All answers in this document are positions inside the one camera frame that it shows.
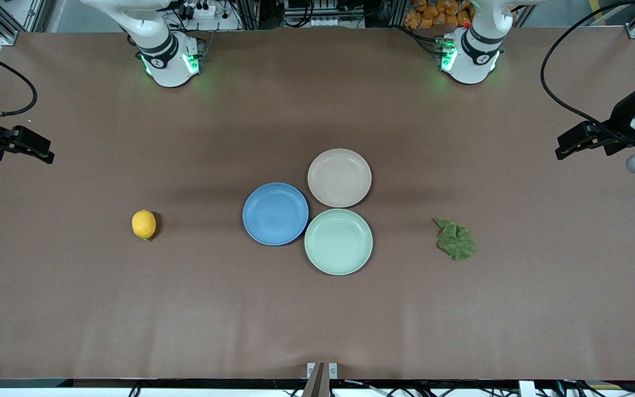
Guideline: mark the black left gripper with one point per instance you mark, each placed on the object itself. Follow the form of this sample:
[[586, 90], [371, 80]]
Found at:
[[622, 120]]

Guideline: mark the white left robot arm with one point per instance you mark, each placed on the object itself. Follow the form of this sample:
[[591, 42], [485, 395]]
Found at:
[[474, 55]]

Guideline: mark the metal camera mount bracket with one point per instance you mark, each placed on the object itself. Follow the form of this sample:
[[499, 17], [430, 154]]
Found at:
[[322, 377]]

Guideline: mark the blue plate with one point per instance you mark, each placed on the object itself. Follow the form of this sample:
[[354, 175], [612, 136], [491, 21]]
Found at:
[[275, 214]]

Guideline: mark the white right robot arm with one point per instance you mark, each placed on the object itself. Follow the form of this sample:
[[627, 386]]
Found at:
[[168, 60]]

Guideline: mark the mint green plate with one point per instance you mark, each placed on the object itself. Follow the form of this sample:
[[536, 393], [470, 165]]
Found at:
[[338, 241]]

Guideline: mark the yellow lemon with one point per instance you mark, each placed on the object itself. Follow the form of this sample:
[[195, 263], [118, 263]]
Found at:
[[144, 224]]

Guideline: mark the white power strip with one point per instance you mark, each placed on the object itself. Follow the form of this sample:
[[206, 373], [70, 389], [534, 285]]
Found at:
[[200, 11]]

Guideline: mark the bag of oranges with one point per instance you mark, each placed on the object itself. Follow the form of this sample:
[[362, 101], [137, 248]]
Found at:
[[433, 14]]

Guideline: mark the beige plate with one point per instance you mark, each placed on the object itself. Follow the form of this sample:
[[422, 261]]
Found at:
[[339, 177]]

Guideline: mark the green lettuce leaf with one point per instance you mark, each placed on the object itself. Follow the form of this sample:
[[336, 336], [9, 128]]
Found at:
[[456, 241]]

